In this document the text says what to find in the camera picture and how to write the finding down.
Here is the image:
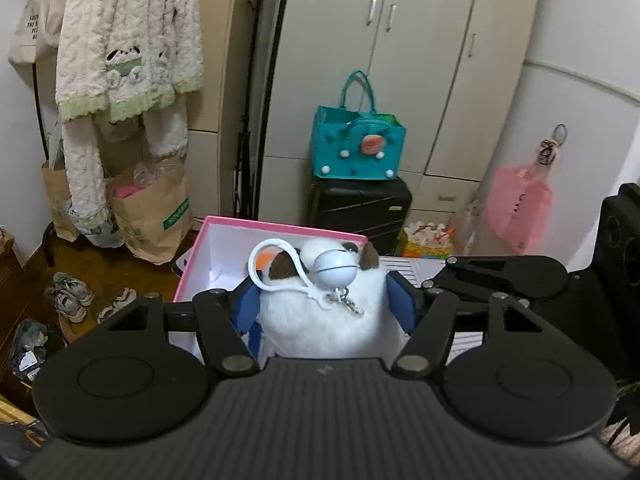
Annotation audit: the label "grey white sneaker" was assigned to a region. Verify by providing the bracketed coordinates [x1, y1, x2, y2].
[50, 272, 95, 307]
[45, 287, 88, 324]

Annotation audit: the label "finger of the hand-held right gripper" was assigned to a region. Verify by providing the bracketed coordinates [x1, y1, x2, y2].
[421, 255, 507, 303]

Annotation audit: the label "black coat rack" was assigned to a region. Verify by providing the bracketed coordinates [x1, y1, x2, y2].
[30, 0, 58, 268]

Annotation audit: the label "hook with hair ties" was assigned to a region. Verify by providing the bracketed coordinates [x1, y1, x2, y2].
[537, 124, 568, 167]

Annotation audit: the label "large clear plastic bag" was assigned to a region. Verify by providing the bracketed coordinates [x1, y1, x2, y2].
[447, 197, 488, 256]

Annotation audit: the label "white refrigerator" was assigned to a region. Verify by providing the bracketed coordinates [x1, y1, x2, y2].
[470, 0, 640, 273]

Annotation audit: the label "dark plastic bag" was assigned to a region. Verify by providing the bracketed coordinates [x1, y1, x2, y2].
[7, 319, 67, 382]

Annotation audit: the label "brown paper bag green print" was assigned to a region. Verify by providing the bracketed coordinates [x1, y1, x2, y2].
[106, 157, 195, 266]

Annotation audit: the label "cream fleece pajama pants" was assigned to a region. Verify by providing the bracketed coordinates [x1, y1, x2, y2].
[62, 95, 190, 233]

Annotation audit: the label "colourful toy box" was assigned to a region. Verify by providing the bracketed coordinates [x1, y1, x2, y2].
[401, 220, 457, 261]

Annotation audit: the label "blue wet wipe packet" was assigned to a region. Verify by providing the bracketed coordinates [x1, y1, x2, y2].
[247, 320, 265, 361]

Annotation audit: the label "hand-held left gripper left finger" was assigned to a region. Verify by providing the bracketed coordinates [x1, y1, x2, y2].
[107, 275, 261, 376]

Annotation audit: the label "pink cardboard box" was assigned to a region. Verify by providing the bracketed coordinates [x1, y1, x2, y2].
[172, 215, 381, 366]

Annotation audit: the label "white shoe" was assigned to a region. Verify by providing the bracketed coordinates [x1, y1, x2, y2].
[96, 287, 138, 324]

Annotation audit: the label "beige canvas tote bag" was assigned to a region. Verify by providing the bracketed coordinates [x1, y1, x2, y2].
[7, 0, 68, 66]

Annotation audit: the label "grey beige wardrobe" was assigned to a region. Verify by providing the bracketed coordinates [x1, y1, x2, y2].
[187, 0, 543, 221]

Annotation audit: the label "cream fleece pajama jacket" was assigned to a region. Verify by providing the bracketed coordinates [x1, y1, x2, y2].
[54, 0, 205, 123]

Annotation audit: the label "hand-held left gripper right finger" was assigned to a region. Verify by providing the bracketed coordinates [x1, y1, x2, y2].
[387, 270, 548, 377]

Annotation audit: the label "teal felt tote bag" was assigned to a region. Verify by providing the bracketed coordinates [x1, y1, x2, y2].
[311, 70, 407, 182]

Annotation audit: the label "black suitcase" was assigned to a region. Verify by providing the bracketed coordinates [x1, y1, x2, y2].
[306, 176, 413, 256]

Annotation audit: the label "white plush toy brown ears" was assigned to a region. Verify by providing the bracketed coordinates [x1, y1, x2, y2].
[247, 237, 406, 360]

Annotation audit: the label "black tripod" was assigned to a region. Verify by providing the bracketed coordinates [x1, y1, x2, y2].
[232, 0, 296, 222]

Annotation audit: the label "yellow bedding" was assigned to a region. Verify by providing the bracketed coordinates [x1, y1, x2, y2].
[0, 394, 38, 426]

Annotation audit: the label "pink tote bag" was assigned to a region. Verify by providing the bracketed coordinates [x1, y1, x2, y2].
[482, 162, 555, 256]

